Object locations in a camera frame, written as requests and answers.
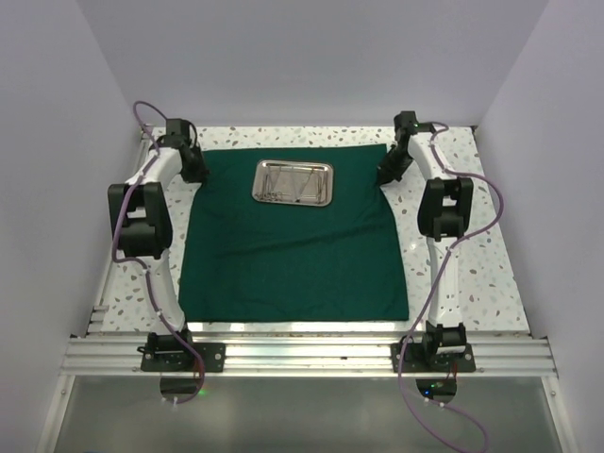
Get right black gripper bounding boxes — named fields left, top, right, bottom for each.
left=377, top=144, right=413, bottom=187

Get aluminium front rail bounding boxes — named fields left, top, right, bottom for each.
left=59, top=333, right=558, bottom=378

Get dark green surgical cloth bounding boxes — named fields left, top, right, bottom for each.
left=178, top=144, right=409, bottom=323

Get purple cable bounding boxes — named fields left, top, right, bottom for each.
left=111, top=99, right=207, bottom=405
left=395, top=121, right=507, bottom=453

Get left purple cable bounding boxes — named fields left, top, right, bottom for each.
left=111, top=99, right=207, bottom=405

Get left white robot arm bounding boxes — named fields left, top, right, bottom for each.
left=108, top=118, right=210, bottom=335

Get aluminium left side rail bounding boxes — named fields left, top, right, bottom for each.
left=84, top=130, right=148, bottom=337

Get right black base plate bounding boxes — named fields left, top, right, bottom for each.
left=390, top=334, right=477, bottom=373

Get steel surgical scissors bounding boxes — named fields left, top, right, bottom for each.
left=260, top=167, right=282, bottom=202

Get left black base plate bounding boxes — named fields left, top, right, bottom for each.
left=137, top=331, right=227, bottom=373

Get steel forceps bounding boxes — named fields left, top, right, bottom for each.
left=296, top=167, right=329, bottom=205

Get stainless steel tray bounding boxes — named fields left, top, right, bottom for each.
left=251, top=159, right=334, bottom=208

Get aluminium rail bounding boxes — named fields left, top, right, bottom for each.
left=84, top=130, right=148, bottom=337
left=59, top=333, right=558, bottom=378

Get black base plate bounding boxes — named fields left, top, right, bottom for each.
left=137, top=331, right=227, bottom=373
left=390, top=334, right=477, bottom=373

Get steel tweezers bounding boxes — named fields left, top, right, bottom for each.
left=277, top=167, right=301, bottom=202

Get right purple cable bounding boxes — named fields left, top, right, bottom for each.
left=395, top=121, right=507, bottom=453

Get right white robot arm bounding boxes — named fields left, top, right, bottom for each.
left=377, top=110, right=474, bottom=371

